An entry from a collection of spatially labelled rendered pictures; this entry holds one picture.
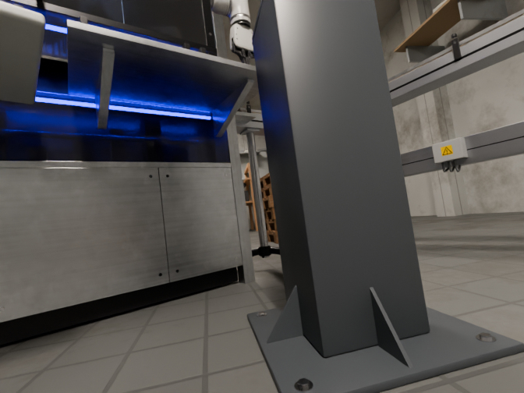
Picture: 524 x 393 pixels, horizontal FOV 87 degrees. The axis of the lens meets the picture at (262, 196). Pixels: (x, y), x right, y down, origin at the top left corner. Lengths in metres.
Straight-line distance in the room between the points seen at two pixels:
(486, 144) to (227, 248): 1.22
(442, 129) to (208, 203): 3.87
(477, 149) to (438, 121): 3.17
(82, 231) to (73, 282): 0.18
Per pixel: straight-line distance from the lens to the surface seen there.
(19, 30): 0.87
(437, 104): 4.76
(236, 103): 1.26
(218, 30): 1.73
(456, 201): 4.61
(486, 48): 1.58
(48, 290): 1.22
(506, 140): 1.51
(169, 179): 1.28
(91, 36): 1.00
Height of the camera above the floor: 0.31
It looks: 4 degrees up
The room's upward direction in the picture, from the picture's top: 7 degrees counter-clockwise
